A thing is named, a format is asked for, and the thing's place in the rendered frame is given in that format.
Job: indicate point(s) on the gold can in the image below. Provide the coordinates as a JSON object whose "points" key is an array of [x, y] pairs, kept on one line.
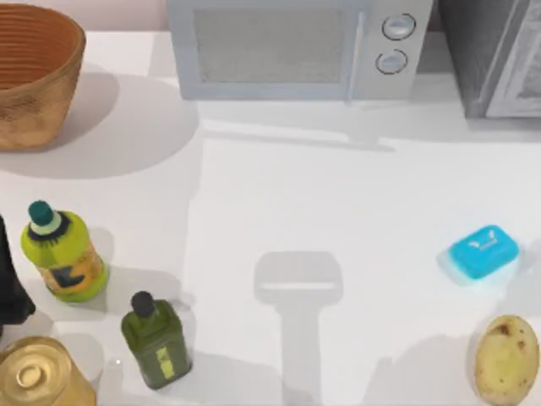
{"points": [[42, 376]]}

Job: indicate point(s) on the pale microwave oven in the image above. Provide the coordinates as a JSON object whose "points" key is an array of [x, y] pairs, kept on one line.
{"points": [[389, 91]]}

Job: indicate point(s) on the round microwave knob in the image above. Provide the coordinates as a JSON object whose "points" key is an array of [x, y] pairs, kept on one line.
{"points": [[398, 25], [391, 61]]}

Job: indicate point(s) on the yellow potato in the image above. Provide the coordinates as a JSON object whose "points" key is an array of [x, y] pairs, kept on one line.
{"points": [[507, 363]]}

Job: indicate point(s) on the blue soap box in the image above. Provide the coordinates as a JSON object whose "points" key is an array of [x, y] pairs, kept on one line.
{"points": [[482, 251]]}

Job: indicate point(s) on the microwave door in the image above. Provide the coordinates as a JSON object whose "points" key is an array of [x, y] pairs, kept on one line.
{"points": [[270, 89]]}

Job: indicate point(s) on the dark green bottle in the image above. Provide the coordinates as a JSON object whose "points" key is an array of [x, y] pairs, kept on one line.
{"points": [[158, 342]]}

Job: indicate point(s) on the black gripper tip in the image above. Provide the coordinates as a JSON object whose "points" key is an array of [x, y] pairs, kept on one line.
{"points": [[10, 283]]}

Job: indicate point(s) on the brown woven basket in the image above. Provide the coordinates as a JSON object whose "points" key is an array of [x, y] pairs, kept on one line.
{"points": [[29, 76]]}

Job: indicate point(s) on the yellow-green bottle with teal cap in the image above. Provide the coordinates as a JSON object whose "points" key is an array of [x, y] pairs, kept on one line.
{"points": [[67, 258]]}

